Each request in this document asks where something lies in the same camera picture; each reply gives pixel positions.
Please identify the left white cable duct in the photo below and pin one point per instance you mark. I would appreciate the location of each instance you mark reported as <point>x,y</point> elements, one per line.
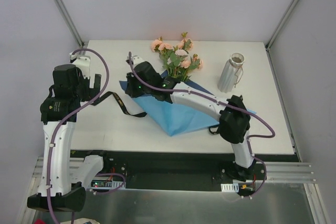
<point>106,185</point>

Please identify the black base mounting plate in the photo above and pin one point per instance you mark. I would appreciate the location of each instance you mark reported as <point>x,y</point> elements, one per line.
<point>174,171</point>

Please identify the left aluminium frame post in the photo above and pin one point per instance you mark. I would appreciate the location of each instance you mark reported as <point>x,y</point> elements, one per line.
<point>69,22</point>

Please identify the front aluminium frame rail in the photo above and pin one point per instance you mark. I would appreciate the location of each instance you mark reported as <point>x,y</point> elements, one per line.
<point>277,172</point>

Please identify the white ribbed ceramic vase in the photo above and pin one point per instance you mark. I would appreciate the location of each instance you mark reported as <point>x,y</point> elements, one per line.
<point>232,73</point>

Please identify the blue wrapping paper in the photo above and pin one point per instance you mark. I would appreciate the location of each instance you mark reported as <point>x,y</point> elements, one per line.
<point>174,119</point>

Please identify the pink artificial flower bouquet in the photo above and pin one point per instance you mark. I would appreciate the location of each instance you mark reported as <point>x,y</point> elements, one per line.
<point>177,60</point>

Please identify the aluminium frame post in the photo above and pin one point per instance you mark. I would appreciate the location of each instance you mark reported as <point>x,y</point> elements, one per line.
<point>284,19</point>
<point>69,22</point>

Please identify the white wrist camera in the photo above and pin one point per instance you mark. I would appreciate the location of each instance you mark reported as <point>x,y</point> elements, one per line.
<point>81,62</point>
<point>134,60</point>

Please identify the right white cable duct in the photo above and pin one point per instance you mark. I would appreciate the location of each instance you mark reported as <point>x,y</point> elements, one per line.
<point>230,188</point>

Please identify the beige cloth bag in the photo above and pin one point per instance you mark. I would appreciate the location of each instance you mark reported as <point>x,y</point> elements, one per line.
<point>82,221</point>

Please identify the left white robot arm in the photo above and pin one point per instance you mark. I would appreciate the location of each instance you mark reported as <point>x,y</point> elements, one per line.
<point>59,190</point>

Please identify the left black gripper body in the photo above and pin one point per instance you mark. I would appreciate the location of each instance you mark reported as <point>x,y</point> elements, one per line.
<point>97,85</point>

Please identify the white cable duct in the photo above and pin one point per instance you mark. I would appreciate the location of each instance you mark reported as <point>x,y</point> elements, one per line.
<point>230,188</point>
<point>106,185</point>

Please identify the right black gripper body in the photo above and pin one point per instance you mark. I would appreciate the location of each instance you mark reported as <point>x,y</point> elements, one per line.
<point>132,87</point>

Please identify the black ribbon gold lettering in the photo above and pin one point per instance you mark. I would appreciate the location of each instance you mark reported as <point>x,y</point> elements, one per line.
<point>119,102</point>

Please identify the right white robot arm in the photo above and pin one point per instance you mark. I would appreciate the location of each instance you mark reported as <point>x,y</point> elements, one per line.
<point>233,118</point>

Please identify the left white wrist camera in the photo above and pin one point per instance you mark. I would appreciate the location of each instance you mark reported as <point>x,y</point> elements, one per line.
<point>81,62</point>

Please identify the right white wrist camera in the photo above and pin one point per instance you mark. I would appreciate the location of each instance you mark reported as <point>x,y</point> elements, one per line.
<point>134,60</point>

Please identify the red cloth item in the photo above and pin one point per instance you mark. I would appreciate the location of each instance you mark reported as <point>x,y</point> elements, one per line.
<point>39,221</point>

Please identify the right aluminium frame post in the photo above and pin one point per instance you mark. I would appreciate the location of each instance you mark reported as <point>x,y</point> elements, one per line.
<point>284,19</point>

